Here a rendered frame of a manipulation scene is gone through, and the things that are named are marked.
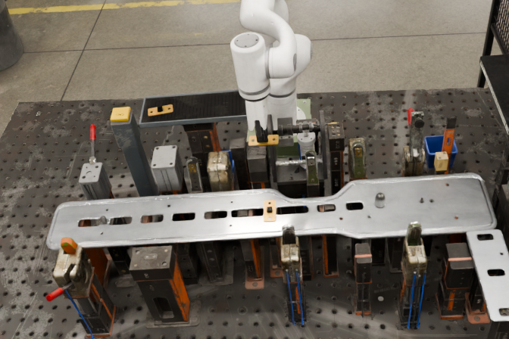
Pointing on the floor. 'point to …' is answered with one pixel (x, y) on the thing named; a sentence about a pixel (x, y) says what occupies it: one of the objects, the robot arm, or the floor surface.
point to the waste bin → (7, 35)
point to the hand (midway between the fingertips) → (262, 133)
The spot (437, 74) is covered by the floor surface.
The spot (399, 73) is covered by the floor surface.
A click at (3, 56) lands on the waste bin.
